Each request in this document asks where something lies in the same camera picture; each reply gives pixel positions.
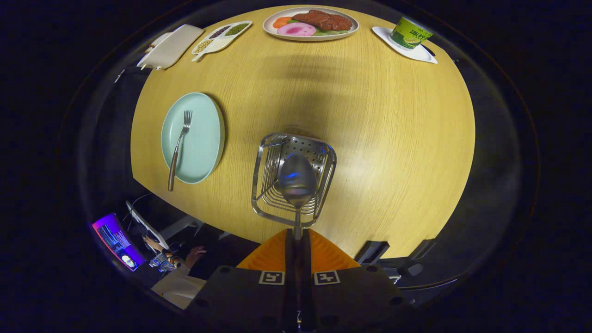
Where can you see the white toaster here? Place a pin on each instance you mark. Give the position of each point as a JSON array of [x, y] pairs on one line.
[[173, 46]]

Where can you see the bread slice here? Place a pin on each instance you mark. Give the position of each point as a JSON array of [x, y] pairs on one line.
[[157, 42]]

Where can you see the green label drink bottle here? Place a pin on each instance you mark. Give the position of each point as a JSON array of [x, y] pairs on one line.
[[409, 33]]

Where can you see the colourful keyboard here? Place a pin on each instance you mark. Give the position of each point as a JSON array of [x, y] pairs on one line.
[[163, 262]]

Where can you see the teal round plate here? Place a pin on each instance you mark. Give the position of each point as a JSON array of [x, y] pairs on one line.
[[203, 138]]

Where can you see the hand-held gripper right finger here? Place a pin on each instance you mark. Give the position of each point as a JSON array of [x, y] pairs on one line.
[[351, 296]]

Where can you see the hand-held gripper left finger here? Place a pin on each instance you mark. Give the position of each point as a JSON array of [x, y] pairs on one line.
[[249, 296]]

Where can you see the purple lit computer monitor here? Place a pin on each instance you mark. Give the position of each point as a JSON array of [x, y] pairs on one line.
[[118, 240]]

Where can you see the white square coaster tray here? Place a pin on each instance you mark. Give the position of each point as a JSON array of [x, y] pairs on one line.
[[418, 53]]

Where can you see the plate of meat and vegetables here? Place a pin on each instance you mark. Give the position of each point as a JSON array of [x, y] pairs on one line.
[[319, 21]]

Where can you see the white divided dish with beans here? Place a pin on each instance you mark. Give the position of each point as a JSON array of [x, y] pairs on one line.
[[222, 39]]

